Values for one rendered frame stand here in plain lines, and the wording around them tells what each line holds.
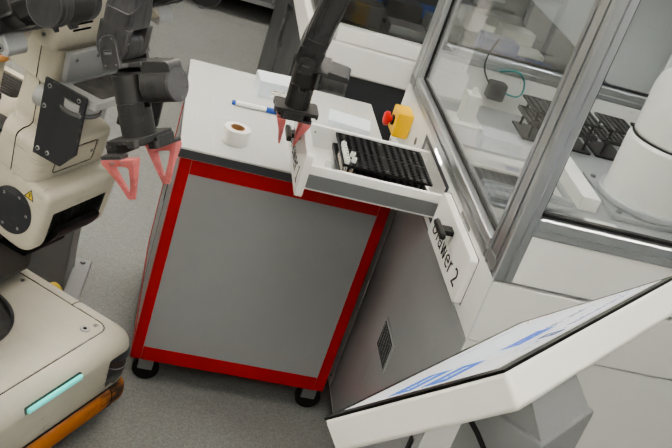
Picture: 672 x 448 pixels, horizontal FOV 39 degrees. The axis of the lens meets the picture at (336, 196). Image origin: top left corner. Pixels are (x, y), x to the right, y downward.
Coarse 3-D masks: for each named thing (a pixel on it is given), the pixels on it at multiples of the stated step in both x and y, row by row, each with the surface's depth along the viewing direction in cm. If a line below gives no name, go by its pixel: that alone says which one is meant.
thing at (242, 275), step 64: (192, 64) 285; (192, 128) 246; (256, 128) 258; (192, 192) 242; (256, 192) 244; (320, 192) 245; (192, 256) 251; (256, 256) 253; (320, 256) 255; (192, 320) 261; (256, 320) 263; (320, 320) 265; (320, 384) 275
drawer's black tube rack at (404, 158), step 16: (336, 144) 237; (352, 144) 231; (368, 144) 234; (384, 144) 238; (336, 160) 228; (368, 160) 226; (384, 160) 229; (400, 160) 232; (416, 160) 235; (368, 176) 225; (384, 176) 224; (400, 176) 224; (416, 176) 226
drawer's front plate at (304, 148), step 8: (304, 136) 220; (288, 144) 240; (296, 144) 228; (304, 144) 218; (312, 144) 217; (296, 152) 226; (304, 152) 215; (312, 152) 213; (296, 160) 223; (304, 160) 213; (312, 160) 212; (296, 168) 221; (304, 168) 213; (304, 176) 214; (296, 184) 216; (304, 184) 215; (296, 192) 216
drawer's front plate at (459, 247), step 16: (448, 208) 210; (432, 224) 218; (448, 224) 208; (432, 240) 216; (448, 240) 206; (464, 240) 197; (448, 256) 204; (464, 256) 195; (448, 272) 202; (464, 272) 193; (448, 288) 199; (464, 288) 194
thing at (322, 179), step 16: (320, 128) 237; (336, 128) 239; (320, 144) 239; (400, 144) 242; (320, 160) 233; (432, 160) 240; (320, 176) 216; (336, 176) 217; (352, 176) 217; (432, 176) 237; (336, 192) 219; (352, 192) 219; (368, 192) 219; (384, 192) 220; (400, 192) 220; (416, 192) 221; (432, 192) 222; (400, 208) 222; (416, 208) 222; (432, 208) 223
